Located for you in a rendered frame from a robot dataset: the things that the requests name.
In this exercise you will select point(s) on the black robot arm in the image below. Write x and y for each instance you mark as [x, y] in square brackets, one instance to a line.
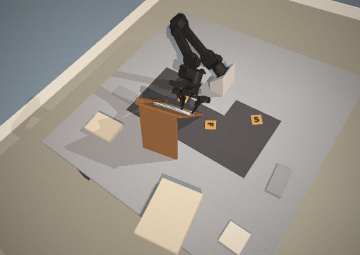
[181, 32]

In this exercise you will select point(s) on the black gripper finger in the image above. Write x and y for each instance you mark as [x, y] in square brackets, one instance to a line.
[182, 101]
[197, 104]

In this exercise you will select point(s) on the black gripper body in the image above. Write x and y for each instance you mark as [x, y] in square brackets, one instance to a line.
[204, 99]

